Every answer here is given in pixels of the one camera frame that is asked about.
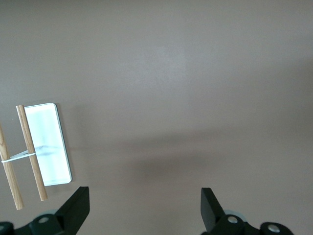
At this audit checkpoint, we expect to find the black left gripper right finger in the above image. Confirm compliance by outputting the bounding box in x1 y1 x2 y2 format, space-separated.
201 187 293 235

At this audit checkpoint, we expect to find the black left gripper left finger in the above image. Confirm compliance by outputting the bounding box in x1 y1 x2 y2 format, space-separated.
0 186 90 235

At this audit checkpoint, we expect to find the white rack with wooden bars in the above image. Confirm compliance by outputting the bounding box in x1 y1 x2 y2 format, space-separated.
0 102 73 211

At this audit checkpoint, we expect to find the brown table cover sheet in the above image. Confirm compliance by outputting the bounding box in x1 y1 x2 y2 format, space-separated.
0 0 313 235

